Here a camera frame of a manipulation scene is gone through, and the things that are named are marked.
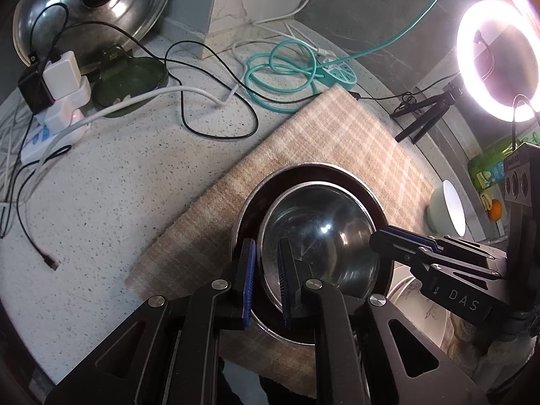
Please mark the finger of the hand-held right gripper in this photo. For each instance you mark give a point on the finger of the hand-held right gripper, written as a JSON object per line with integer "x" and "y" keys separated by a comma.
{"x": 460, "y": 247}
{"x": 396, "y": 247}

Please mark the white power strip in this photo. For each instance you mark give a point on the white power strip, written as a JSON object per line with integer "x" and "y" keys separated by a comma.
{"x": 42, "y": 143}

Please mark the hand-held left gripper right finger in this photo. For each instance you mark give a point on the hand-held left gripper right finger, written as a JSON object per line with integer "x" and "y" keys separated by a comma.
{"x": 283, "y": 287}

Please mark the red steel bowl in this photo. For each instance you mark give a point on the red steel bowl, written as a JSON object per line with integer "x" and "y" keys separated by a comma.
{"x": 320, "y": 228}

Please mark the large stainless steel bowl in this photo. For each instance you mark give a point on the large stainless steel bowl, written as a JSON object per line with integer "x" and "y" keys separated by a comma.
{"x": 270, "y": 190}

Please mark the orange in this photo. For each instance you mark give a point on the orange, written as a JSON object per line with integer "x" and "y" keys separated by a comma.
{"x": 495, "y": 210}

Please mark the person's right hand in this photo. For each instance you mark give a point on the person's right hand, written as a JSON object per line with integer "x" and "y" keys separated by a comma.
{"x": 506, "y": 354}

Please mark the glass pot lid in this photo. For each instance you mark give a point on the glass pot lid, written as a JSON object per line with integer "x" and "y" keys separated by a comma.
{"x": 139, "y": 8}

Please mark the black power adapter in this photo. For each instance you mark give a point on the black power adapter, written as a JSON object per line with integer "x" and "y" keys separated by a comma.
{"x": 33, "y": 88}

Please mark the green dish soap bottle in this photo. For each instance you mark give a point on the green dish soap bottle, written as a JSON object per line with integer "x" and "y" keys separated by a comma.
{"x": 485, "y": 168}

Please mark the white power adapter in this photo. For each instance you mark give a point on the white power adapter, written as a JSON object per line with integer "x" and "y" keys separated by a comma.
{"x": 61, "y": 74}

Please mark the white leaf print plate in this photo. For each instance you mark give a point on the white leaf print plate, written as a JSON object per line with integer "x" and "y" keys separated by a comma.
{"x": 409, "y": 308}

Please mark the black tripod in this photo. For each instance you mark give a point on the black tripod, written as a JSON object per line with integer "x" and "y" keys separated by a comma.
{"x": 426, "y": 122}

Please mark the pale blue ceramic bowl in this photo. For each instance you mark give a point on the pale blue ceramic bowl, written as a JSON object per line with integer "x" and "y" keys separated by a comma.
{"x": 449, "y": 206}

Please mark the beige plaid cloth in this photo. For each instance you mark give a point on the beige plaid cloth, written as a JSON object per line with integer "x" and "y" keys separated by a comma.
{"x": 320, "y": 135}

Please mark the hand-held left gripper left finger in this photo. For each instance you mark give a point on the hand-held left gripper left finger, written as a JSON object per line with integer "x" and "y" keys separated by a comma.
{"x": 249, "y": 282}

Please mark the green glass dish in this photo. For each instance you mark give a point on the green glass dish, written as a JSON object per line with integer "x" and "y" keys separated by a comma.
{"x": 135, "y": 80}

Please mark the teal round power strip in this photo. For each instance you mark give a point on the teal round power strip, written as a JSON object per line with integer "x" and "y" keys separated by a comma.
{"x": 339, "y": 74}

